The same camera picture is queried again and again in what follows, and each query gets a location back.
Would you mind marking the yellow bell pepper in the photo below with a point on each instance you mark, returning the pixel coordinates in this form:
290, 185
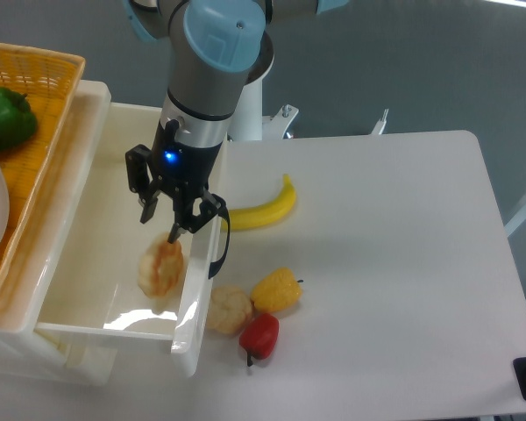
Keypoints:
277, 291

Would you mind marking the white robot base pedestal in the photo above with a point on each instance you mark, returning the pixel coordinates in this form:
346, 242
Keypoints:
248, 122

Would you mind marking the white upper drawer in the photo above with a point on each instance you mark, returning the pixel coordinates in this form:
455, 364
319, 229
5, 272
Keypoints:
94, 304

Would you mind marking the orange woven basket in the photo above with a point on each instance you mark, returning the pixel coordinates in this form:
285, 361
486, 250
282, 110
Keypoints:
49, 79

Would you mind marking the red bell pepper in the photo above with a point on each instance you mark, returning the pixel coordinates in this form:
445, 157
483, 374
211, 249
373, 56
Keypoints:
259, 338

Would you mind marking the beige bread bun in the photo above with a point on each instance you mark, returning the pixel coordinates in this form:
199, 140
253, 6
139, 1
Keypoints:
230, 310

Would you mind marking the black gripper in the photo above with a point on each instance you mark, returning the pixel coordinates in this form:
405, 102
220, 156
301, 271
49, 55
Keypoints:
178, 171

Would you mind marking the glazed ring donut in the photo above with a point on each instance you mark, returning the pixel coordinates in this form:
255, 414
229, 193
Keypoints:
160, 267

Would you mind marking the yellow banana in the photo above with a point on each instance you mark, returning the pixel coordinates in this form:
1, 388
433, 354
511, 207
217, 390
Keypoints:
269, 213

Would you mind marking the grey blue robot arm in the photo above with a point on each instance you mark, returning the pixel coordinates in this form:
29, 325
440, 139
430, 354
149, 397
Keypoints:
215, 46

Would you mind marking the green bell pepper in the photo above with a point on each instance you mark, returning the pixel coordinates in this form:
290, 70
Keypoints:
17, 121

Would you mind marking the white drawer cabinet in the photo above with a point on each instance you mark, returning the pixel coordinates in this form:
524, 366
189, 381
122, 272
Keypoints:
26, 349

